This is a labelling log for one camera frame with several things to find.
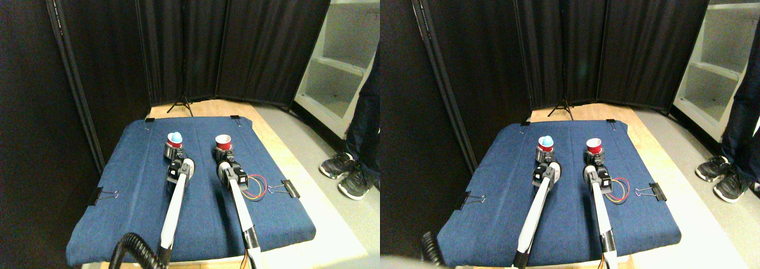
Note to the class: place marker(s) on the red cup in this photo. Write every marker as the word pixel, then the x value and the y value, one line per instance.
pixel 174 146
pixel 223 146
pixel 594 149
pixel 546 149

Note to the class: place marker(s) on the pale blue ball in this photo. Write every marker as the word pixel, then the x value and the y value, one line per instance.
pixel 547 141
pixel 175 138

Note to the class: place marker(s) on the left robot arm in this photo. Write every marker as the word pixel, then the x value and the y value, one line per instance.
pixel 531 215
pixel 172 215

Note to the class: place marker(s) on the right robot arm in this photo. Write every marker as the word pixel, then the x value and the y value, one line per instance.
pixel 602 215
pixel 243 215

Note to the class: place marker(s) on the black curtain stand foot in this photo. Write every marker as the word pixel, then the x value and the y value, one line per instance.
pixel 561 110
pixel 181 107

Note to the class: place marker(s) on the dark blue cloth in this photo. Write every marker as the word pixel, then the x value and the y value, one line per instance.
pixel 202 221
pixel 564 221

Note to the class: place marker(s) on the black curtain stand pole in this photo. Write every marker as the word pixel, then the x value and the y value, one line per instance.
pixel 442 79
pixel 74 79

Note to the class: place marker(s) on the person's legs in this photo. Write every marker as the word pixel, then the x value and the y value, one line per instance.
pixel 362 126
pixel 742 126

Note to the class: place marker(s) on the white shelf unit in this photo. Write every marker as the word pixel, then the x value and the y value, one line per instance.
pixel 712 73
pixel 341 73

